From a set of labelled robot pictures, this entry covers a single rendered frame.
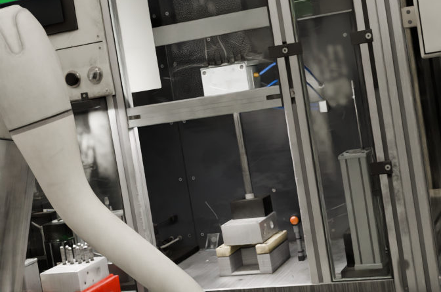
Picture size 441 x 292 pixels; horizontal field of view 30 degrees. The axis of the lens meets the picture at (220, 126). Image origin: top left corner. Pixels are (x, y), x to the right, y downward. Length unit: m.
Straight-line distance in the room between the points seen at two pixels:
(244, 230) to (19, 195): 0.68
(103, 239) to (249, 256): 0.80
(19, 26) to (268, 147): 1.09
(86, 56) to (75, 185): 0.68
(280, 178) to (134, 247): 1.01
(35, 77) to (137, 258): 0.31
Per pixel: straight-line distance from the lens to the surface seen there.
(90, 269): 1.84
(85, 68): 1.90
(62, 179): 1.26
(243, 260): 2.02
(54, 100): 1.24
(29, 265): 1.94
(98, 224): 1.26
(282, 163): 2.20
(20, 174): 1.41
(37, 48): 1.25
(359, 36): 1.68
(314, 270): 1.77
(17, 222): 1.42
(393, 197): 1.71
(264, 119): 2.20
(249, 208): 1.98
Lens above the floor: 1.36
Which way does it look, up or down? 3 degrees down
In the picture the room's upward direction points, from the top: 9 degrees counter-clockwise
